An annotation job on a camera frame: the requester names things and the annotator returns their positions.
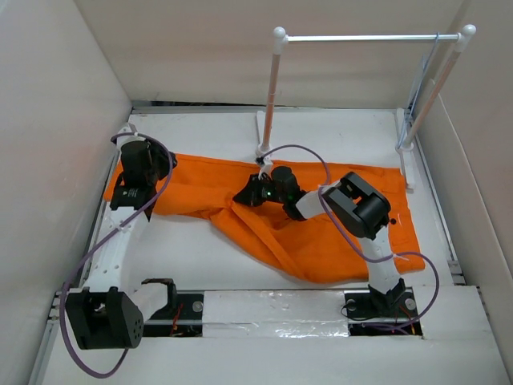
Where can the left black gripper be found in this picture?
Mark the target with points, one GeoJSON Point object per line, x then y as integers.
{"type": "Point", "coordinates": [157, 152]}

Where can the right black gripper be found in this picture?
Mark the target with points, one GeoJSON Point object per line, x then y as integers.
{"type": "Point", "coordinates": [249, 195]}

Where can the orange trousers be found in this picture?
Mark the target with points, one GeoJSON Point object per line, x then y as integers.
{"type": "Point", "coordinates": [311, 250]}

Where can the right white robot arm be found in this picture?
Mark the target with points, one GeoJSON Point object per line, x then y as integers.
{"type": "Point", "coordinates": [358, 207]}

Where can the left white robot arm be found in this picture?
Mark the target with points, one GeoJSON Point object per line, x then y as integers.
{"type": "Point", "coordinates": [109, 312]}

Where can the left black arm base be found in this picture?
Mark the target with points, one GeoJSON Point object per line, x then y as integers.
{"type": "Point", "coordinates": [181, 317]}

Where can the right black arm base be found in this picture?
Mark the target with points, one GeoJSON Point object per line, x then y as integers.
{"type": "Point", "coordinates": [364, 319]}

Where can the white clothes rack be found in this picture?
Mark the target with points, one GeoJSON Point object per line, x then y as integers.
{"type": "Point", "coordinates": [460, 42]}

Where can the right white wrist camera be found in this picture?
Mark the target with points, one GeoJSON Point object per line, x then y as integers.
{"type": "Point", "coordinates": [265, 164]}

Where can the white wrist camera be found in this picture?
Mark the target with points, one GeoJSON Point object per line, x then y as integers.
{"type": "Point", "coordinates": [128, 129]}
{"type": "Point", "coordinates": [265, 164]}

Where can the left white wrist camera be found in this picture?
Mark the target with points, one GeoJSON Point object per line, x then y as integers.
{"type": "Point", "coordinates": [128, 129]}

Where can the light blue wire hanger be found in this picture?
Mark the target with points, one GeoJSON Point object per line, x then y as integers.
{"type": "Point", "coordinates": [415, 90]}

